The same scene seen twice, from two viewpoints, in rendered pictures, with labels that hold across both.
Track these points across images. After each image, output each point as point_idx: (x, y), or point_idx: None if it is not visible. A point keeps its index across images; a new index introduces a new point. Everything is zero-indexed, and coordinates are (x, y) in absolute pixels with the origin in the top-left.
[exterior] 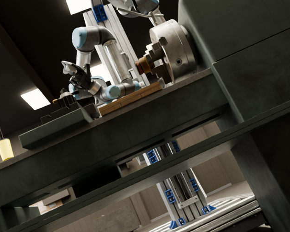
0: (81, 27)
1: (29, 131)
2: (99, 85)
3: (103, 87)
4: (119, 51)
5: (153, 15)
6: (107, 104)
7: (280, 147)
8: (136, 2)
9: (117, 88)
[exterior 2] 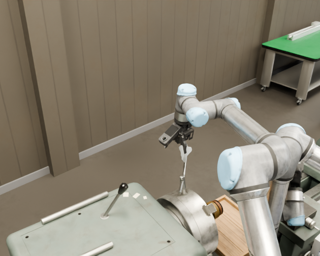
0: (279, 128)
1: None
2: (286, 198)
3: (287, 204)
4: (269, 190)
5: (180, 181)
6: (219, 197)
7: None
8: (181, 156)
9: None
